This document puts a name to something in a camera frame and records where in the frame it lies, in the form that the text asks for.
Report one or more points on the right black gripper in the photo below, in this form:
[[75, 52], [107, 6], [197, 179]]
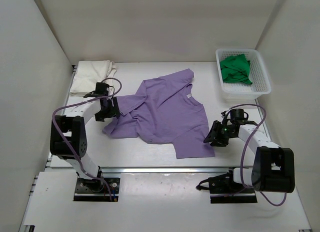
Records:
[[216, 134]]

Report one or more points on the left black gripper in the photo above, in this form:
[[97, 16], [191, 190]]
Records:
[[110, 109]]

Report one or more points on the cream white t-shirt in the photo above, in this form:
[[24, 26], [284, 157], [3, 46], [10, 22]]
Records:
[[88, 73]]

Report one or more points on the purple t-shirt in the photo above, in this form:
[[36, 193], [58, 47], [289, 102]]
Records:
[[163, 111]]

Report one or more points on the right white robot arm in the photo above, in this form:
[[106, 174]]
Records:
[[264, 165]]

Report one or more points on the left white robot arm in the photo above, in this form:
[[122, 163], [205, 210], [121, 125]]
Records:
[[68, 138]]

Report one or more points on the white plastic basket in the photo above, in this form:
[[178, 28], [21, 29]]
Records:
[[258, 76]]

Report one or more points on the green t-shirt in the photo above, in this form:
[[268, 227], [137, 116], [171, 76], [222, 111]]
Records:
[[236, 69]]

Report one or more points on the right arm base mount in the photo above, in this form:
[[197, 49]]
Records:
[[223, 190]]

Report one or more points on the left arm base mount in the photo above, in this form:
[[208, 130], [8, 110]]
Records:
[[95, 191]]

